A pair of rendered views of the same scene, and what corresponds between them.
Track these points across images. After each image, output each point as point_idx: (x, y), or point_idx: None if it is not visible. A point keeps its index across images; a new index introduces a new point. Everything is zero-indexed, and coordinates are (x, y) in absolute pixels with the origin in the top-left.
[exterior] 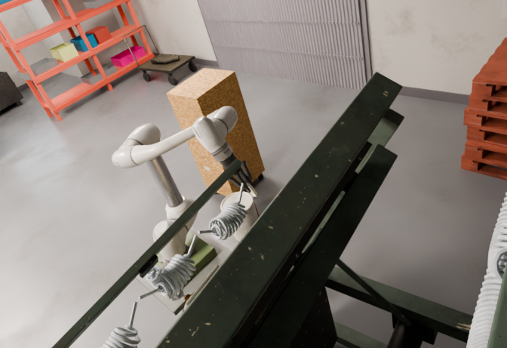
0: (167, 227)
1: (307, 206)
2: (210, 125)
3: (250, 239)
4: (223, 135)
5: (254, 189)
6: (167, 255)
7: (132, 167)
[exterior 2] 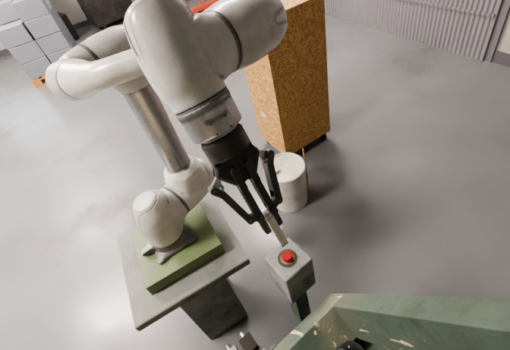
0: (149, 204)
1: None
2: (170, 23)
3: None
4: (216, 67)
5: (281, 231)
6: (149, 241)
7: (71, 100)
